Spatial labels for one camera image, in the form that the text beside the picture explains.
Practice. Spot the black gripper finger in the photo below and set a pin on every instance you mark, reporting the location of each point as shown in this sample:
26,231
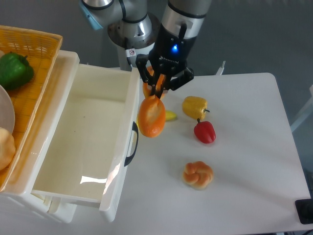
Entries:
163,85
153,83

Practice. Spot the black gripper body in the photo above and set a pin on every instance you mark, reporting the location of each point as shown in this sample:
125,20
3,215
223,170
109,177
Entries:
168,57

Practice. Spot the long orange bread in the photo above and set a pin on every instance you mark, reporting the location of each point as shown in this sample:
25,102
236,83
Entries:
150,103

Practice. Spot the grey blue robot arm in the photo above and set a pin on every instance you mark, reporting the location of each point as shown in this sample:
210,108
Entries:
101,13

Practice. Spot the white open upper drawer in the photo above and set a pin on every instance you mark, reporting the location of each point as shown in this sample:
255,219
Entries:
84,164

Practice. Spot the knotted round bread roll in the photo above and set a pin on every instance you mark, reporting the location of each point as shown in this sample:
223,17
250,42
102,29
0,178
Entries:
197,174

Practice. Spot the round bread in basket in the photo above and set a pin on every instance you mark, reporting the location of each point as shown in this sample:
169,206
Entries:
7,148

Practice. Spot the white drawer cabinet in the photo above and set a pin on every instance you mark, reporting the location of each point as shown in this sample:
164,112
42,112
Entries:
17,196

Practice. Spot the yellow banana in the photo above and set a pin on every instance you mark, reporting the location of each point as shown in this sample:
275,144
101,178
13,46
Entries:
170,115

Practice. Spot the yellow bell pepper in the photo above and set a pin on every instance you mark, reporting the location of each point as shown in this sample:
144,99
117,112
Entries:
195,107

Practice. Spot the red bell pepper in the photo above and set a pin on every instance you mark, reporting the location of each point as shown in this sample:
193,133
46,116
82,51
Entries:
204,131

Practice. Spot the yellow woven basket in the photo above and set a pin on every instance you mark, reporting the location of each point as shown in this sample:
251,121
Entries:
41,49

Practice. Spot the green bell pepper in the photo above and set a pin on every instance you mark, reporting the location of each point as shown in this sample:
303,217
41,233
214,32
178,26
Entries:
15,71

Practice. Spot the white plate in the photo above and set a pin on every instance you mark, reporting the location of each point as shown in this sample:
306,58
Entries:
7,113

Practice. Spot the black device at edge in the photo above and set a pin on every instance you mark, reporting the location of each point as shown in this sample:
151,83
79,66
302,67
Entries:
304,209

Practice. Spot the black drawer handle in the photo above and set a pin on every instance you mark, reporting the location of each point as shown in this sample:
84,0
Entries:
132,145

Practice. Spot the white frame at right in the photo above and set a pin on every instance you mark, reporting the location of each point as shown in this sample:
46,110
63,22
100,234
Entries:
303,113

